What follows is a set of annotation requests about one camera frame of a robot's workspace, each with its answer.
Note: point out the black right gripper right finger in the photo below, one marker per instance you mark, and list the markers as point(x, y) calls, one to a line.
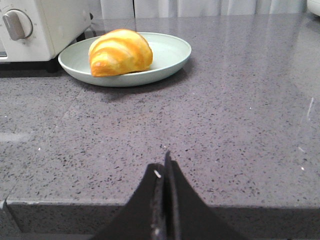
point(187, 216)

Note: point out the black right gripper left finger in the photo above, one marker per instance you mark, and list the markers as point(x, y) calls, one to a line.
point(142, 218)

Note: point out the golden croissant bread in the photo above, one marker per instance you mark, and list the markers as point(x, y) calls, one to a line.
point(119, 52)

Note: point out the white toaster oven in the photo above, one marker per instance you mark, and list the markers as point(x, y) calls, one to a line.
point(56, 24)

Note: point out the pale green plate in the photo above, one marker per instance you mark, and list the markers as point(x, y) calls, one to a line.
point(170, 54)

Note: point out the white curtain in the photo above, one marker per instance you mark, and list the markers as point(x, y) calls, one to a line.
point(125, 9)

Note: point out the grey timer knob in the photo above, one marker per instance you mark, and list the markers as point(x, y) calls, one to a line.
point(18, 24)

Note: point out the white object at corner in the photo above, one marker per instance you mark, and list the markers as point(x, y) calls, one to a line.
point(313, 6)

